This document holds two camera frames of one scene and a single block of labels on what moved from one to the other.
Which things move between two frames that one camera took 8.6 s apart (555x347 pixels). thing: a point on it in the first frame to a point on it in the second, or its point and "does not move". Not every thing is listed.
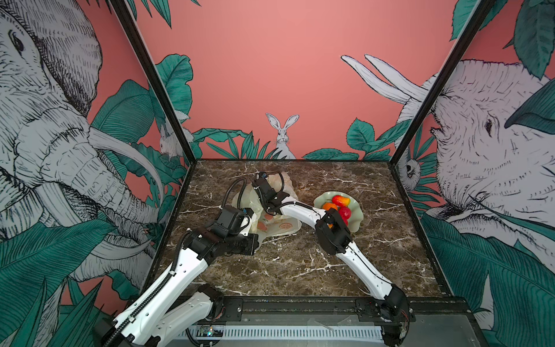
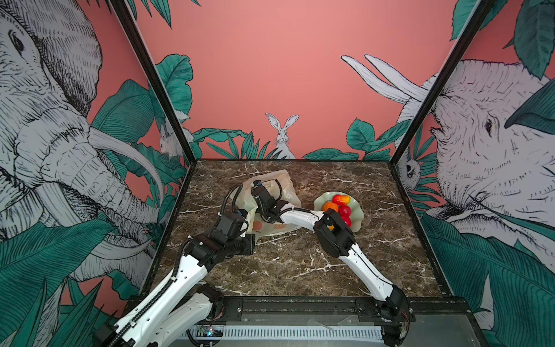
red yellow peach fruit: [340, 200] does not move
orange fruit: [329, 205] does not move
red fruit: [345, 212] does not move
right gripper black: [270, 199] to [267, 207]
